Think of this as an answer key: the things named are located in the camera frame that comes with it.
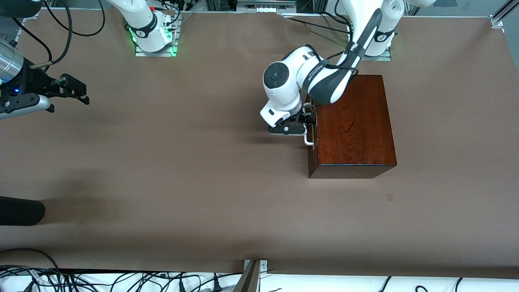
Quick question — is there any wooden drawer with white handle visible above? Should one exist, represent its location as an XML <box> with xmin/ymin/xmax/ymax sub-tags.
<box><xmin>303</xmin><ymin>95</ymin><xmax>320</xmax><ymax>165</ymax></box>

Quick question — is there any dark brown wooden cabinet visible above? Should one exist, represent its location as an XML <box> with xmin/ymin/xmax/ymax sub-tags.
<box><xmin>307</xmin><ymin>74</ymin><xmax>397</xmax><ymax>179</ymax></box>

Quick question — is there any silver power strip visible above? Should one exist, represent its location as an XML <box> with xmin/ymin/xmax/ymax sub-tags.
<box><xmin>236</xmin><ymin>0</ymin><xmax>297</xmax><ymax>13</ymax></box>

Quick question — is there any brown paper table cover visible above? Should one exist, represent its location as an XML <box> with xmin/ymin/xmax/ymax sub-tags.
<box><xmin>0</xmin><ymin>8</ymin><xmax>519</xmax><ymax>280</ymax></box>

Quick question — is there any black cylindrical object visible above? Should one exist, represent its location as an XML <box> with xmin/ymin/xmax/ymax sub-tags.
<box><xmin>0</xmin><ymin>196</ymin><xmax>46</xmax><ymax>226</ymax></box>

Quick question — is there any thin black cable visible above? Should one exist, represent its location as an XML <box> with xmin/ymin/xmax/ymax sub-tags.
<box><xmin>11</xmin><ymin>17</ymin><xmax>54</xmax><ymax>62</ymax></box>

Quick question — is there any black looping cable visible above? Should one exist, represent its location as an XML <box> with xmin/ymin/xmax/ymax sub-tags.
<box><xmin>42</xmin><ymin>0</ymin><xmax>106</xmax><ymax>37</ymax></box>

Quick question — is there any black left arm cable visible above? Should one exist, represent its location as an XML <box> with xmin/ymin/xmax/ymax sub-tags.
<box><xmin>302</xmin><ymin>42</ymin><xmax>360</xmax><ymax>78</ymax></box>

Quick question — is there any black cable with metal plug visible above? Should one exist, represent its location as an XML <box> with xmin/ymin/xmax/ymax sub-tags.
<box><xmin>30</xmin><ymin>0</ymin><xmax>74</xmax><ymax>70</ymax></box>

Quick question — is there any black base cable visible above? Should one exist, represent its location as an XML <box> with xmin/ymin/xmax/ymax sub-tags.
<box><xmin>290</xmin><ymin>18</ymin><xmax>352</xmax><ymax>34</ymax></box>
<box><xmin>322</xmin><ymin>11</ymin><xmax>352</xmax><ymax>26</ymax></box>

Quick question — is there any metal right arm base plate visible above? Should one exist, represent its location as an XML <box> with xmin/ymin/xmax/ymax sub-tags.
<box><xmin>135</xmin><ymin>22</ymin><xmax>179</xmax><ymax>58</ymax></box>

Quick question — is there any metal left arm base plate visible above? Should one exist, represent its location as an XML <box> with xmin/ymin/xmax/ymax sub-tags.
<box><xmin>361</xmin><ymin>47</ymin><xmax>392</xmax><ymax>62</ymax></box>

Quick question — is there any black floor cable loop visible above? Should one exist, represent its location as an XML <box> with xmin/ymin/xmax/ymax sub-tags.
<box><xmin>0</xmin><ymin>248</ymin><xmax>62</xmax><ymax>272</ymax></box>

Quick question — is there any metal bracket with grey profile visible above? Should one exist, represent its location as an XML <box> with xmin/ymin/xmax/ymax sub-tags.
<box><xmin>233</xmin><ymin>259</ymin><xmax>268</xmax><ymax>292</ymax></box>

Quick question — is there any black cable with white label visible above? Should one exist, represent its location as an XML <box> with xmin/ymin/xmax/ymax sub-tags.
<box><xmin>22</xmin><ymin>267</ymin><xmax>43</xmax><ymax>292</ymax></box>

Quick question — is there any black power plug cable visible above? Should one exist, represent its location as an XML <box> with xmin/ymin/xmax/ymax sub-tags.
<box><xmin>210</xmin><ymin>273</ymin><xmax>244</xmax><ymax>292</ymax></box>
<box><xmin>177</xmin><ymin>273</ymin><xmax>211</xmax><ymax>292</ymax></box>

